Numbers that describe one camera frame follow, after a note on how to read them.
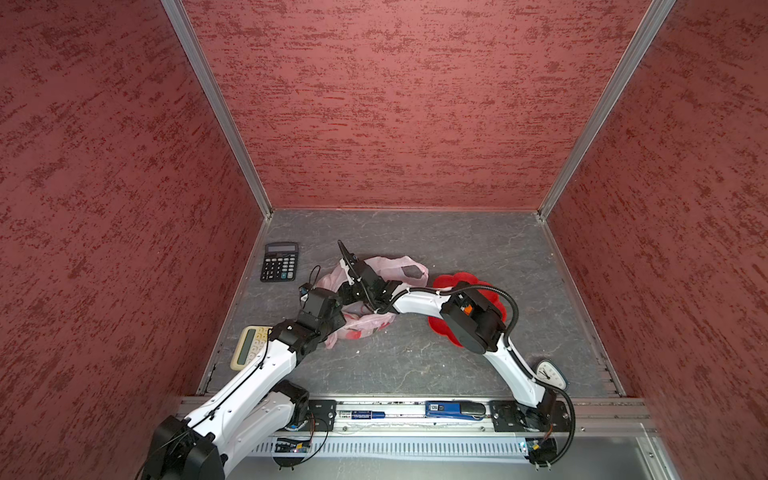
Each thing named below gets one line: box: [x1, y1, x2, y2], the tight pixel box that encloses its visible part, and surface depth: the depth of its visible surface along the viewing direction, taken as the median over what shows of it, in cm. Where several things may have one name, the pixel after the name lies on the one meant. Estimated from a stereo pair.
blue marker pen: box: [336, 410, 387, 420], surface depth 75 cm
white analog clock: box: [535, 360, 569, 390], surface depth 79 cm
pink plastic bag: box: [365, 256, 429, 286], surface depth 91 cm
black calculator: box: [260, 242, 299, 282], surface depth 105 cm
